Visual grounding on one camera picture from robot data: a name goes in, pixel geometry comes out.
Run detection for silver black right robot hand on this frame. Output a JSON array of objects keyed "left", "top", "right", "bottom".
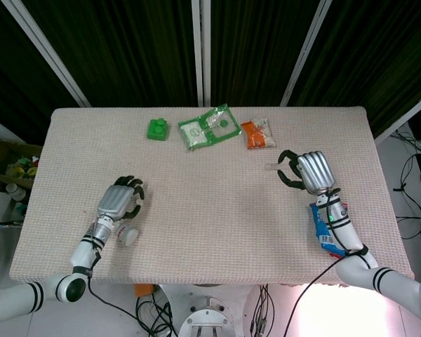
[{"left": 277, "top": 150, "right": 338, "bottom": 196}]

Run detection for green white plastic packet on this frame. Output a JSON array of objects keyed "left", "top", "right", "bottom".
[{"left": 177, "top": 103, "right": 241, "bottom": 152}]

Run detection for beige waffle tablecloth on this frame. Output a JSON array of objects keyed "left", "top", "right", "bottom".
[{"left": 9, "top": 107, "right": 415, "bottom": 287}]

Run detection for dark green curtain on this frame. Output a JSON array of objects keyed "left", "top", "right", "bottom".
[{"left": 0, "top": 0, "right": 421, "bottom": 141}]

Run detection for white jar with red label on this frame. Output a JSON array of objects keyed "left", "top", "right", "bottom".
[{"left": 116, "top": 223, "right": 140, "bottom": 246}]

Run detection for blue snack packet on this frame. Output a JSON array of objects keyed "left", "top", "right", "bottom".
[{"left": 309, "top": 201, "right": 348, "bottom": 260}]

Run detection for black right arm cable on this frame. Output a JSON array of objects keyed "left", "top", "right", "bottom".
[{"left": 282, "top": 189, "right": 370, "bottom": 337}]

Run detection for white frame post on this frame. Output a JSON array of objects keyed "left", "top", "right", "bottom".
[
  {"left": 279, "top": 0, "right": 333, "bottom": 107},
  {"left": 373, "top": 89, "right": 421, "bottom": 145},
  {"left": 1, "top": 0, "right": 91, "bottom": 107},
  {"left": 191, "top": 0, "right": 212, "bottom": 107}
]

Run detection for black floor cables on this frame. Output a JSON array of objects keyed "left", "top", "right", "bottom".
[
  {"left": 392, "top": 129, "right": 421, "bottom": 242},
  {"left": 135, "top": 291, "right": 179, "bottom": 337}
]

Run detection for orange white snack packet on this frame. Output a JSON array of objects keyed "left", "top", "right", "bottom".
[{"left": 240, "top": 118, "right": 279, "bottom": 150}]

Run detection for orange box under table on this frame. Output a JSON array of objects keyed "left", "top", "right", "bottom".
[{"left": 134, "top": 283, "right": 156, "bottom": 299}]

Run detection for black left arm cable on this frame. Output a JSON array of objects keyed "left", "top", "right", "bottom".
[{"left": 86, "top": 242, "right": 145, "bottom": 337}]

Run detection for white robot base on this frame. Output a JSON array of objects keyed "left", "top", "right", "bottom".
[{"left": 178, "top": 283, "right": 236, "bottom": 337}]

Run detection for cardboard box of toys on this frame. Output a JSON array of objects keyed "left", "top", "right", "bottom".
[{"left": 0, "top": 131, "right": 43, "bottom": 211}]

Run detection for green toy building block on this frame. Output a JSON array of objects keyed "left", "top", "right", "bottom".
[{"left": 146, "top": 119, "right": 170, "bottom": 142}]

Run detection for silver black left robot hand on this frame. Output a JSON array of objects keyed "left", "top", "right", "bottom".
[{"left": 97, "top": 174, "right": 146, "bottom": 223}]

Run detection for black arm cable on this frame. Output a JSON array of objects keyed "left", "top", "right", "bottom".
[
  {"left": 282, "top": 189, "right": 370, "bottom": 337},
  {"left": 86, "top": 242, "right": 145, "bottom": 337}
]

